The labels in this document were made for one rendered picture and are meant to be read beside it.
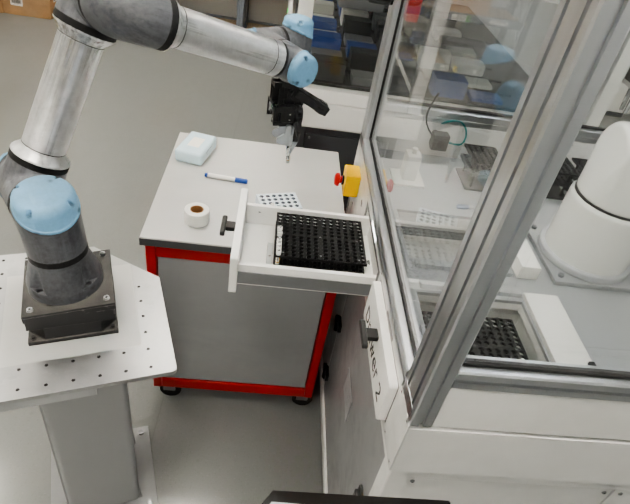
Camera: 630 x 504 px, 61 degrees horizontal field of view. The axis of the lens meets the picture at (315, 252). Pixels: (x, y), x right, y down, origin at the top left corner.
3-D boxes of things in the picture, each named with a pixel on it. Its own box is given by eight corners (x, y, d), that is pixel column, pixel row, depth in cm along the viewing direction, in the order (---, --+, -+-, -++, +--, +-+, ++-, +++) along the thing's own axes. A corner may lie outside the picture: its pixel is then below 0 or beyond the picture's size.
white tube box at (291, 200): (261, 220, 159) (262, 209, 157) (255, 204, 165) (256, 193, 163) (301, 218, 163) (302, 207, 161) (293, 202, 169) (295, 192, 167)
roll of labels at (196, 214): (182, 226, 151) (182, 214, 149) (186, 212, 157) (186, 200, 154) (207, 229, 152) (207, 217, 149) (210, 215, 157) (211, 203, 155)
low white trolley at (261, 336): (150, 403, 192) (138, 236, 145) (181, 285, 240) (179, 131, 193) (311, 415, 198) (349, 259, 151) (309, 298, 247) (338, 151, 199)
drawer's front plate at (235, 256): (227, 293, 125) (230, 257, 118) (239, 220, 148) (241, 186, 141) (235, 294, 125) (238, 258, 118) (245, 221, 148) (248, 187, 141)
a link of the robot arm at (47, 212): (34, 272, 103) (16, 216, 95) (15, 234, 111) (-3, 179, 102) (96, 252, 109) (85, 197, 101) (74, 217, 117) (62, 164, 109)
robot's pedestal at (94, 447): (51, 540, 153) (-10, 374, 106) (52, 447, 174) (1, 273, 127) (159, 512, 164) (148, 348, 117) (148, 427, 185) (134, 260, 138)
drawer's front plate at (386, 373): (376, 421, 104) (389, 386, 97) (363, 313, 127) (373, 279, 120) (384, 421, 104) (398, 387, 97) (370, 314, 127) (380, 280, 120)
